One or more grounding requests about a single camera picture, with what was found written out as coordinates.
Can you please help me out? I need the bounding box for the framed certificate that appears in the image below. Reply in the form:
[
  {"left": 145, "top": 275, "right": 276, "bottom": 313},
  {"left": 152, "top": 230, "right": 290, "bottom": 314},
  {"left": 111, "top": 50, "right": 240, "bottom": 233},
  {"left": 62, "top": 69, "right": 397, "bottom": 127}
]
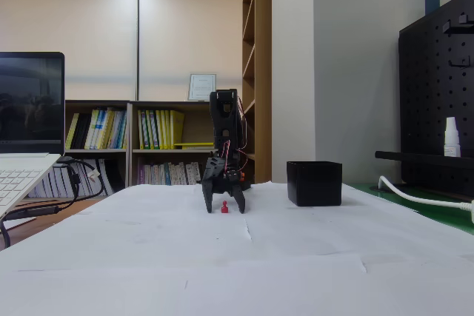
[{"left": 187, "top": 72, "right": 219, "bottom": 103}]

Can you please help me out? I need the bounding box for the tall wooden bookshelf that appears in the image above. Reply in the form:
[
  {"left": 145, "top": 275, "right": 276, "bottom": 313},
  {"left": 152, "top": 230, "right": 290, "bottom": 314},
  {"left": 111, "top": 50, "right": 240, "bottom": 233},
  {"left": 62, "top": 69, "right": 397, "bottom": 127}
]
[{"left": 241, "top": 0, "right": 273, "bottom": 186}]

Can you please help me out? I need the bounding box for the low wooden bookshelf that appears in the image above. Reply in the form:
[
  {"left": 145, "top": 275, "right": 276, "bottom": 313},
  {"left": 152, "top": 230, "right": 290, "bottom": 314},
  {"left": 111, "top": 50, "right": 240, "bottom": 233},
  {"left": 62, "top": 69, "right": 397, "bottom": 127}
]
[
  {"left": 64, "top": 99, "right": 131, "bottom": 199},
  {"left": 127, "top": 100, "right": 238, "bottom": 188}
]

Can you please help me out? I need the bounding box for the white power strip cable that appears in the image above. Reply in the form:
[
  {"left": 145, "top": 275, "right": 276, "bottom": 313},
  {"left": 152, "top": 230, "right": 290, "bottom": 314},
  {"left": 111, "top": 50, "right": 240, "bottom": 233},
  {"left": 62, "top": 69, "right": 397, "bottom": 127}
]
[{"left": 377, "top": 175, "right": 474, "bottom": 214}]

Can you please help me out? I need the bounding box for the flat yellow book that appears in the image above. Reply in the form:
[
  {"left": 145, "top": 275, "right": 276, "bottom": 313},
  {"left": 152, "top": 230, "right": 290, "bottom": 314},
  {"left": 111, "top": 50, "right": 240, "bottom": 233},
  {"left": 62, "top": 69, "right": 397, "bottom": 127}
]
[{"left": 173, "top": 141, "right": 216, "bottom": 150}]

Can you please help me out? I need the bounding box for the black pegboard shelf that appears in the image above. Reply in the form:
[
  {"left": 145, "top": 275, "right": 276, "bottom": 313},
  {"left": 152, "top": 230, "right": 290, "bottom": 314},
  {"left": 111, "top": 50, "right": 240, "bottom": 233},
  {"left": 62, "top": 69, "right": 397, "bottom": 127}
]
[{"left": 374, "top": 149, "right": 474, "bottom": 169}]

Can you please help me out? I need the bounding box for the small white bottle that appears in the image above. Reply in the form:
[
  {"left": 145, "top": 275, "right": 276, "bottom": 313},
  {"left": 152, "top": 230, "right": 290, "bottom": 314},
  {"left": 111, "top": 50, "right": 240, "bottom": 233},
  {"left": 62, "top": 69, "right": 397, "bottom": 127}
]
[{"left": 442, "top": 116, "right": 462, "bottom": 158}]

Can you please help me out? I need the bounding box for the black square container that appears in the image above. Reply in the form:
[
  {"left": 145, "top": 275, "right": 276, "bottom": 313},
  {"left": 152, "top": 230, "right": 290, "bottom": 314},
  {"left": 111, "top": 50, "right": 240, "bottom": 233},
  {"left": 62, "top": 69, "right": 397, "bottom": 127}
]
[{"left": 286, "top": 160, "right": 344, "bottom": 208}]

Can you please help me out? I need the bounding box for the black pegboard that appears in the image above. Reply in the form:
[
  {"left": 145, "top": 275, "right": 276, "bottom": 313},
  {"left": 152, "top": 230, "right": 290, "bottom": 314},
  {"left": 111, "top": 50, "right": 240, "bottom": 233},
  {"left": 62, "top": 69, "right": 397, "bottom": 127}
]
[{"left": 397, "top": 0, "right": 474, "bottom": 198}]

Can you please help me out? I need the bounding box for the black binder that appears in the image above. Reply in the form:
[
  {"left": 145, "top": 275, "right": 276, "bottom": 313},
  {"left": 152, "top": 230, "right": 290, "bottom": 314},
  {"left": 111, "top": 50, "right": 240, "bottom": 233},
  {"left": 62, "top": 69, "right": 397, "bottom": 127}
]
[{"left": 70, "top": 112, "right": 93, "bottom": 150}]

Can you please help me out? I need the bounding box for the black laptop cable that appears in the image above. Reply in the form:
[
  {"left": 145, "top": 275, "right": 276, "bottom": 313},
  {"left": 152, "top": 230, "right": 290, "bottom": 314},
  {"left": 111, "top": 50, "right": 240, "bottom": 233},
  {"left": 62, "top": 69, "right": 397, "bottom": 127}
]
[
  {"left": 72, "top": 159, "right": 109, "bottom": 201},
  {"left": 0, "top": 156, "right": 81, "bottom": 251}
]

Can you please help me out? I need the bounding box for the white laptop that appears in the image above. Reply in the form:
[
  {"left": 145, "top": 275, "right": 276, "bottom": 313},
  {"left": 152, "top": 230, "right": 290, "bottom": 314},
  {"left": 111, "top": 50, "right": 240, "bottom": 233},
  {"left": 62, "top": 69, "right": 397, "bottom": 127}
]
[{"left": 0, "top": 51, "right": 66, "bottom": 221}]

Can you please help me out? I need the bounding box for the red white servo wire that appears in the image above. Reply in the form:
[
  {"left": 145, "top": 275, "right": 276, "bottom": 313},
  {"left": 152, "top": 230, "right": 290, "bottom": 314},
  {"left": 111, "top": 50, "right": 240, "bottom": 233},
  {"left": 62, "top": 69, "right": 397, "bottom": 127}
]
[{"left": 221, "top": 94, "right": 250, "bottom": 169}]

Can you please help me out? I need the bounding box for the yellow ring binder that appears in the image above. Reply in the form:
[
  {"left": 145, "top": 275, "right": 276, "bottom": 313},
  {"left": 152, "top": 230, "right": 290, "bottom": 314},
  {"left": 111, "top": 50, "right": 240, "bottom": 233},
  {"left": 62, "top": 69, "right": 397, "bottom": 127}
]
[{"left": 170, "top": 109, "right": 186, "bottom": 150}]

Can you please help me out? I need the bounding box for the thin yellow book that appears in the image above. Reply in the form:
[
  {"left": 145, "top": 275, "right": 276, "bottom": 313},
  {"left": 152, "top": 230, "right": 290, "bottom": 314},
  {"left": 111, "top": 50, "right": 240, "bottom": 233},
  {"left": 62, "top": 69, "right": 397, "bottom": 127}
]
[{"left": 65, "top": 112, "right": 80, "bottom": 150}]

